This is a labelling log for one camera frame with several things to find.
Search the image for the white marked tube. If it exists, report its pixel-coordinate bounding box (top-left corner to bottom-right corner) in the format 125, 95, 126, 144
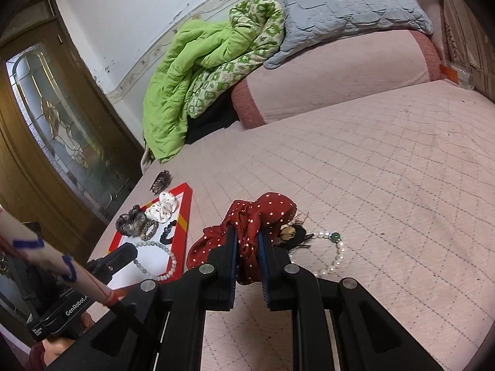
0, 207, 118, 307

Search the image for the green quilted comforter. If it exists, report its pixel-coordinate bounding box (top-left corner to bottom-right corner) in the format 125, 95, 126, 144
143, 0, 285, 162

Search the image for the grey furry scrunchie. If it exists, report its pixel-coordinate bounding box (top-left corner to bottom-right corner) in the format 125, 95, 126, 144
115, 204, 148, 237

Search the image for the orange clear plastic box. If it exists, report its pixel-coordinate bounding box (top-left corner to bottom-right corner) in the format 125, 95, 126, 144
440, 62, 474, 90

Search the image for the red white shallow box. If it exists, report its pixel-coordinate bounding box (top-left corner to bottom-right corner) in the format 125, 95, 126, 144
108, 183, 192, 292

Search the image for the wooden glass door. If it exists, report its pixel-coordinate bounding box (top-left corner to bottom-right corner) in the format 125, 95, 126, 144
1, 0, 143, 262

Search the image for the black small scrunchie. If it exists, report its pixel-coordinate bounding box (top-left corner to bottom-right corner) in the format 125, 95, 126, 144
159, 220, 177, 245

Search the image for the white cherry print scrunchie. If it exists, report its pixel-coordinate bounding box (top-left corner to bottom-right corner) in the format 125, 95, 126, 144
145, 191, 179, 224

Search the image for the pale jade bead bracelet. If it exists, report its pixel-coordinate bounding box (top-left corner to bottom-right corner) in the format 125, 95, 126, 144
131, 239, 178, 282

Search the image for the grey quilted pillow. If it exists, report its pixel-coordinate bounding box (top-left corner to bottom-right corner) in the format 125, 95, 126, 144
264, 0, 434, 70

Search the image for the leopard print hair tie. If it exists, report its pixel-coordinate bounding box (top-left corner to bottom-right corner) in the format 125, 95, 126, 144
139, 219, 160, 241

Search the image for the white pearl bracelet green bead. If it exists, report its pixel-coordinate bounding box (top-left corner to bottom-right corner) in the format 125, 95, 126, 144
289, 231, 346, 278

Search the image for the red polka dot scrunchie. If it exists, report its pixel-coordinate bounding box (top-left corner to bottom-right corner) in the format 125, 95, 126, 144
186, 192, 297, 285

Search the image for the striped floral sofa cushion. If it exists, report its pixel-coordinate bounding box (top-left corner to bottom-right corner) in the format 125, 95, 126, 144
444, 0, 494, 101

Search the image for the brown hair claw clip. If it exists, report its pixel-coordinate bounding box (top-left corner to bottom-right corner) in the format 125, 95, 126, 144
150, 169, 172, 195

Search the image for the pink bolster cushion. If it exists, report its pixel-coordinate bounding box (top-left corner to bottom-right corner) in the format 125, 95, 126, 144
231, 30, 441, 129

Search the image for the person left hand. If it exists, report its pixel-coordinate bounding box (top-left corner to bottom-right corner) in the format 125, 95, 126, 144
42, 312, 95, 367

